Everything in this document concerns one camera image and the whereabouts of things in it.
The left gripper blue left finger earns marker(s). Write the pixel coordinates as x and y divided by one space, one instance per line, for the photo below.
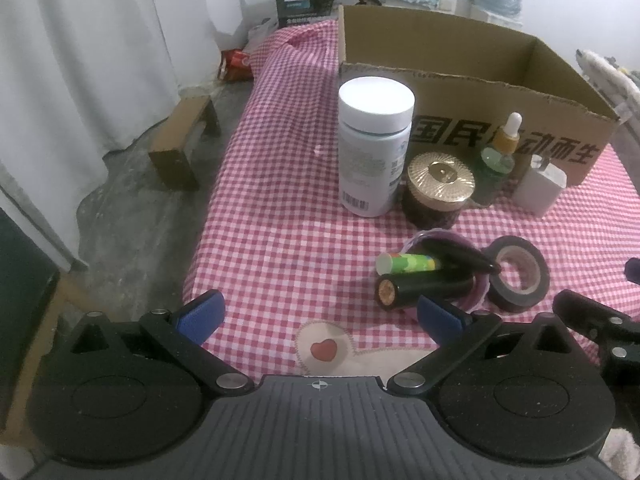
181 335

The gold lid dark jar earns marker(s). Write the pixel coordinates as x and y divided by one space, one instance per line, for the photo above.
438 187

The green dropper bottle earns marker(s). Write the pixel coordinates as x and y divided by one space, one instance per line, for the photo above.
496 161

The white USB charger plug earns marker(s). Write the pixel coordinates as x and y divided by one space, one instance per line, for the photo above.
540 186

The white curtain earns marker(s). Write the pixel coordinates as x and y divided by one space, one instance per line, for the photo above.
80 79

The brown cardboard box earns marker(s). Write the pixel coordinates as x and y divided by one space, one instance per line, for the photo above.
469 76

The white pill bottle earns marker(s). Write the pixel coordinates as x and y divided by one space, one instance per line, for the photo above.
373 131

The black cylindrical tube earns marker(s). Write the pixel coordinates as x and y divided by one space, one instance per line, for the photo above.
398 291

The red white checkered tablecloth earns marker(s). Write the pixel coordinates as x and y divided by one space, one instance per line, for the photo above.
297 269

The purple plastic lid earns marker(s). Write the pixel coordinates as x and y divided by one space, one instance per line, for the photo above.
476 296

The red snack package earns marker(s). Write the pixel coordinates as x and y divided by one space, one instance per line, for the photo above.
234 66

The green patterned lip balm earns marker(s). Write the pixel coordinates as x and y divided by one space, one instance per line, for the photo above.
388 263

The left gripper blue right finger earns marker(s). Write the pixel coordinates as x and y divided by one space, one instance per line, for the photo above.
458 334

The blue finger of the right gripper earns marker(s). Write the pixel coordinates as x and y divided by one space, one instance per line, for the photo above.
604 326

